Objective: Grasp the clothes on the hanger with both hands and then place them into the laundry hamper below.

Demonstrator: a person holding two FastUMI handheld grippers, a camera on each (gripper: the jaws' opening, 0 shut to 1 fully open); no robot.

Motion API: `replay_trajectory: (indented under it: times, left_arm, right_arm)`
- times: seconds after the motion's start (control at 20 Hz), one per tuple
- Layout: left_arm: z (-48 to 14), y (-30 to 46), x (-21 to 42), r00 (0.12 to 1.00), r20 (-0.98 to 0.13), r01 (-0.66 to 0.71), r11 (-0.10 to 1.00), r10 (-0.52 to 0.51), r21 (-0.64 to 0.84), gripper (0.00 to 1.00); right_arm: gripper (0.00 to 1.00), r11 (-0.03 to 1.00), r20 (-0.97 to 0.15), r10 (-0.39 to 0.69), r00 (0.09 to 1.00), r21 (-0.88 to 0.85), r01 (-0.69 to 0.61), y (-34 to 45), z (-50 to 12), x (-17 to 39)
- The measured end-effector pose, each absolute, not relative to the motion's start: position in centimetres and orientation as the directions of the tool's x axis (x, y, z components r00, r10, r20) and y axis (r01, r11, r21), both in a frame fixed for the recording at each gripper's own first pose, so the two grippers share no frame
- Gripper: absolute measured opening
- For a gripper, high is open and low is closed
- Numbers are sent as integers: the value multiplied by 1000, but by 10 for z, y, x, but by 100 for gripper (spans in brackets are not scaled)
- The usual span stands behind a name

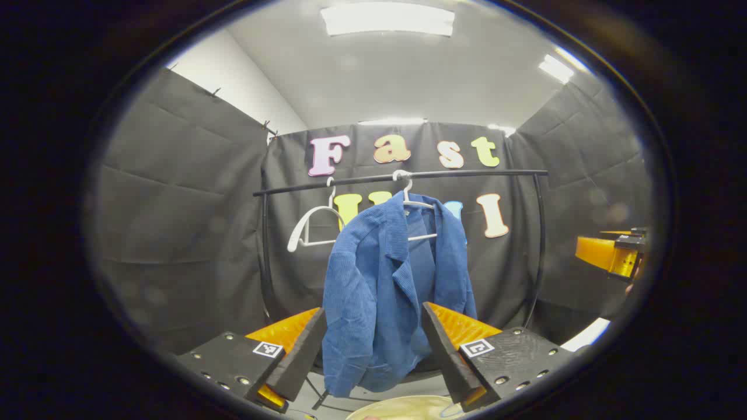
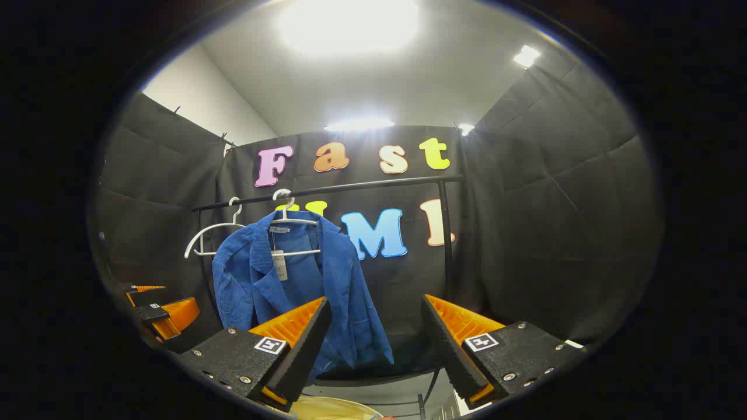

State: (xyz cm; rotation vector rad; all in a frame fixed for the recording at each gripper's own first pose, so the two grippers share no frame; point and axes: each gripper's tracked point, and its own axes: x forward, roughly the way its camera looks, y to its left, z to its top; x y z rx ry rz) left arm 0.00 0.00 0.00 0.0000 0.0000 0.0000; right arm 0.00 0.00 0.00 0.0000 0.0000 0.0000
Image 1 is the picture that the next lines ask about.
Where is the blue corduroy jacket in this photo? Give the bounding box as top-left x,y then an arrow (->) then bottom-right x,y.
322,191 -> 478,398

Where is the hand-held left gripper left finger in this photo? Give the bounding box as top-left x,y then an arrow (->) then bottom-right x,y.
175,307 -> 328,415

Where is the ceiling light panel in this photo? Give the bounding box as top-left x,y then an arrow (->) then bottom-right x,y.
320,2 -> 456,37
538,54 -> 575,84

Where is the white plastic hanger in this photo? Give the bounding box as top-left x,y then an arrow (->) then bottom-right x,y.
392,170 -> 438,242
287,177 -> 346,253

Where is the black clothes rack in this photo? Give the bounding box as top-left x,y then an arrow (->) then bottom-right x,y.
252,169 -> 549,410

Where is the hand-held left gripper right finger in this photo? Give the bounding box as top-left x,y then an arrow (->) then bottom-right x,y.
421,302 -> 575,413

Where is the beige round laundry hamper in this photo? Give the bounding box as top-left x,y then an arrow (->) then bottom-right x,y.
344,395 -> 467,420

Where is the black backdrop cloth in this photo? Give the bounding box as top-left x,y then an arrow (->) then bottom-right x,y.
96,67 -> 651,356

